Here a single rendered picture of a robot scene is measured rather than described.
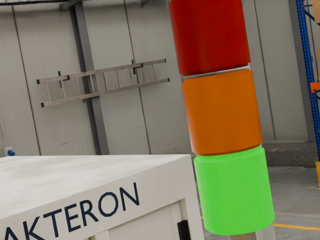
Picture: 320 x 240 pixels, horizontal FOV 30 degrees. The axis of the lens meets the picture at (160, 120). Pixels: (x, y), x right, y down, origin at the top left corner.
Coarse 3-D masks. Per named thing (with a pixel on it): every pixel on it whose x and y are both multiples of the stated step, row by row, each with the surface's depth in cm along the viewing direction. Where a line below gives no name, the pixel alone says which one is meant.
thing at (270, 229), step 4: (236, 68) 292; (240, 68) 294; (244, 68) 296; (260, 144) 302; (272, 224) 306; (264, 228) 301; (268, 228) 304; (272, 228) 306; (256, 232) 301; (260, 232) 300; (264, 232) 301; (268, 232) 303; (272, 232) 306; (256, 236) 302; (260, 236) 300; (264, 236) 301; (268, 236) 303; (272, 236) 306
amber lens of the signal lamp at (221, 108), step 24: (216, 72) 43; (240, 72) 40; (192, 96) 40; (216, 96) 39; (240, 96) 39; (192, 120) 40; (216, 120) 39; (240, 120) 39; (192, 144) 41; (216, 144) 39; (240, 144) 39
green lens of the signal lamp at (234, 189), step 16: (208, 160) 40; (224, 160) 40; (240, 160) 39; (256, 160) 40; (208, 176) 40; (224, 176) 40; (240, 176) 39; (256, 176) 40; (208, 192) 40; (224, 192) 40; (240, 192) 40; (256, 192) 40; (208, 208) 41; (224, 208) 40; (240, 208) 40; (256, 208) 40; (272, 208) 41; (208, 224) 41; (224, 224) 40; (240, 224) 40; (256, 224) 40
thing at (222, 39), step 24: (192, 0) 39; (216, 0) 38; (240, 0) 40; (192, 24) 39; (216, 24) 38; (240, 24) 39; (192, 48) 39; (216, 48) 39; (240, 48) 39; (192, 72) 40
